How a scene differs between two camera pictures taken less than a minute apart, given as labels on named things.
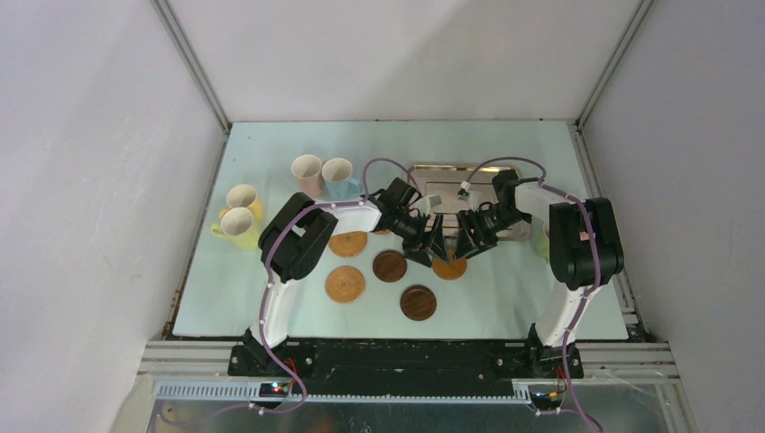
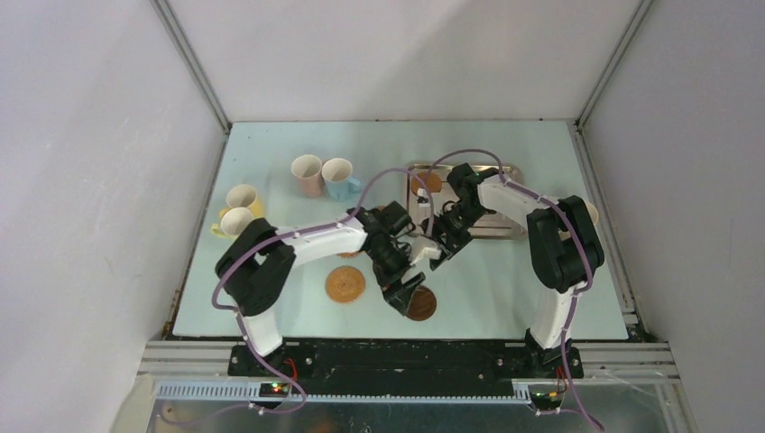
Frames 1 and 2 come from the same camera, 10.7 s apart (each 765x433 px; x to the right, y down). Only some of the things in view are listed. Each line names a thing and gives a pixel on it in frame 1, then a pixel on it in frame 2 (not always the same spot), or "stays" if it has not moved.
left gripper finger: [438, 245] to [408, 290]
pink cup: [307, 170] stays
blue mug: [338, 185] stays
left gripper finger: [421, 257] to [400, 302]
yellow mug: [244, 196] stays
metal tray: [462, 188] stays
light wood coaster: [449, 270] to [431, 180]
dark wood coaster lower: [419, 302] stays
